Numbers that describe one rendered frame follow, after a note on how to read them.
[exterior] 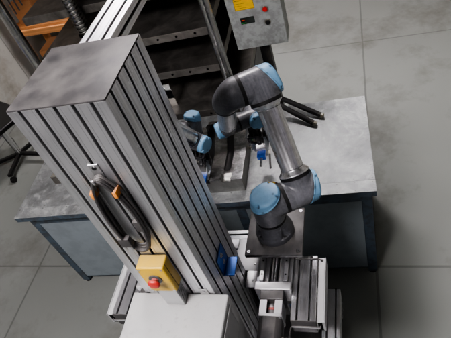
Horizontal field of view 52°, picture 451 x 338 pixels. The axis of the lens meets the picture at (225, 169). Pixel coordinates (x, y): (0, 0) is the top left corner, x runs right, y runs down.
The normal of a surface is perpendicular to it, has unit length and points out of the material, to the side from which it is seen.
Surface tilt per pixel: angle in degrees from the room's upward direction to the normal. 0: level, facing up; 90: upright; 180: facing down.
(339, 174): 0
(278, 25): 90
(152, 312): 0
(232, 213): 90
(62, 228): 90
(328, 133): 0
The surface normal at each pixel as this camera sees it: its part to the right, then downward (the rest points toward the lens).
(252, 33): -0.12, 0.73
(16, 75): 0.95, -0.07
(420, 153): -0.26, -0.68
